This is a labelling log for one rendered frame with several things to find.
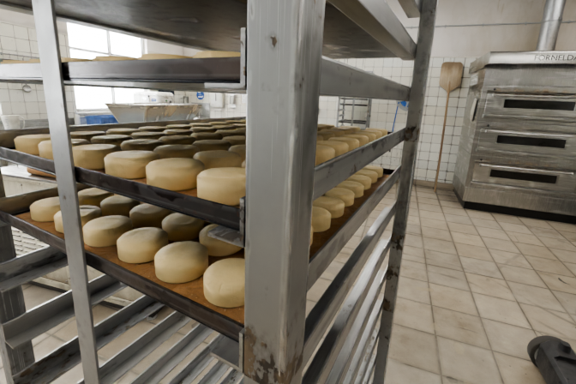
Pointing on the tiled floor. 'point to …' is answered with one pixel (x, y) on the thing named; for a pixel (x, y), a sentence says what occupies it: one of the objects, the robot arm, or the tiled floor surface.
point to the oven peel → (449, 80)
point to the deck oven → (520, 136)
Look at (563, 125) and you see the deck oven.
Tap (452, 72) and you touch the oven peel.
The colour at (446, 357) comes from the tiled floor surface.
